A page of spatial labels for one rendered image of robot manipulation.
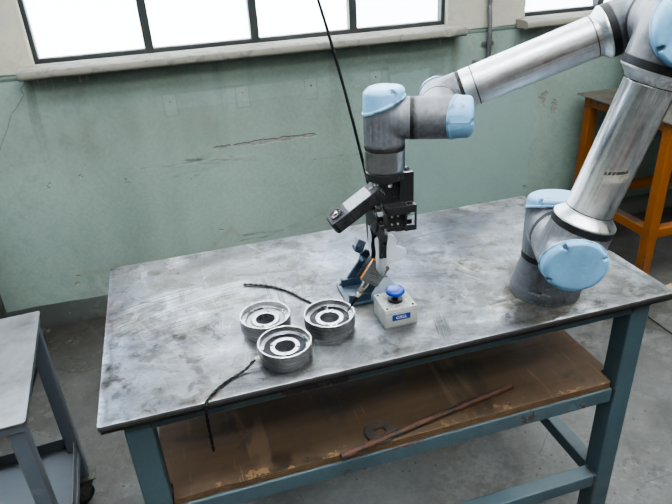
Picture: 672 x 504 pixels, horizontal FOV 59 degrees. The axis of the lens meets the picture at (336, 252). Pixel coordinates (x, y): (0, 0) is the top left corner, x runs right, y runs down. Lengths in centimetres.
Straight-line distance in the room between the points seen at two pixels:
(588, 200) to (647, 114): 17
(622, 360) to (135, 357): 108
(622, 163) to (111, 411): 98
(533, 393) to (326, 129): 169
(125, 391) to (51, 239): 175
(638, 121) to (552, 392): 69
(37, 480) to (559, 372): 122
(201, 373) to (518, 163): 243
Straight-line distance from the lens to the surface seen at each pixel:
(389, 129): 105
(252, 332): 121
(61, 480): 194
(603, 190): 113
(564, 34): 119
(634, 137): 111
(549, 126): 333
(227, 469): 134
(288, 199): 285
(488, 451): 212
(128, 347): 130
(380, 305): 123
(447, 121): 105
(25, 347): 164
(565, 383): 155
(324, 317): 125
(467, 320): 127
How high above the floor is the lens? 151
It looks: 28 degrees down
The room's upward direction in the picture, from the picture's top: 3 degrees counter-clockwise
